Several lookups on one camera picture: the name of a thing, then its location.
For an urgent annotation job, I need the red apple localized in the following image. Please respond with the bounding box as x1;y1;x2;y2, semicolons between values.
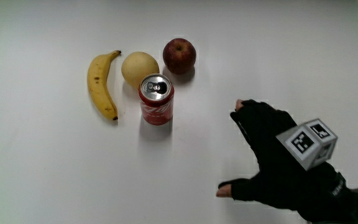
162;37;197;75

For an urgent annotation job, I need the yellow banana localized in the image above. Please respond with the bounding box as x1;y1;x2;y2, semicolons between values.
86;50;122;121

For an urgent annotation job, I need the person's right hand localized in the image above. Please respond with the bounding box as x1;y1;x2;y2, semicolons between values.
216;99;352;223

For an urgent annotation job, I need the person's right forearm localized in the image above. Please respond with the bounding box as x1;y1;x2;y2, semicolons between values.
309;183;358;224

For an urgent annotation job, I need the red cola can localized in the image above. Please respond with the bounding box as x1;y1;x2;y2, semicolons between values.
137;73;175;126

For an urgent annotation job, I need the yellow round pear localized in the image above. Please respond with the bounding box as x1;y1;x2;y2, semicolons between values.
121;51;160;90

